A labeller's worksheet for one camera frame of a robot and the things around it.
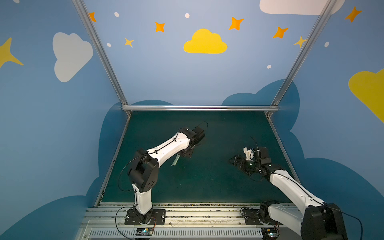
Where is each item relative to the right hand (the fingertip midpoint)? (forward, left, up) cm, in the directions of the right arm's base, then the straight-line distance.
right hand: (234, 162), depth 85 cm
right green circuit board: (-32, -15, -9) cm, 37 cm away
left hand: (+3, +30, +2) cm, 30 cm away
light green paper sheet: (0, +34, -1) cm, 34 cm away
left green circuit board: (-35, +46, -9) cm, 59 cm away
